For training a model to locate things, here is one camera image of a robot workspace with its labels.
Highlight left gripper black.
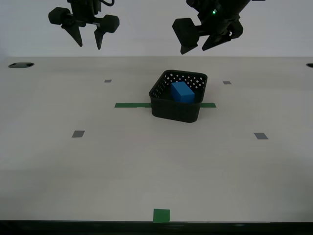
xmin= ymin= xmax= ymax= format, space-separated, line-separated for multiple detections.
xmin=48 ymin=0 xmax=121 ymax=50

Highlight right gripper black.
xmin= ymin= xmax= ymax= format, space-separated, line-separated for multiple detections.
xmin=172 ymin=0 xmax=250 ymax=55

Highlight blue rectangular block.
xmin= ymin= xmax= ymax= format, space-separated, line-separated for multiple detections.
xmin=170 ymin=82 xmax=196 ymax=104

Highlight black perforated plastic basket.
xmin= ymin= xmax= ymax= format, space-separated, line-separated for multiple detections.
xmin=148 ymin=70 xmax=208 ymax=123

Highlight long green tape strip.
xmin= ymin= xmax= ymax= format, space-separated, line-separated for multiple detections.
xmin=114 ymin=102 xmax=217 ymax=109

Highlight green tape square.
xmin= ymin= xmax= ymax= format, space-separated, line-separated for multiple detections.
xmin=153 ymin=208 xmax=171 ymax=224

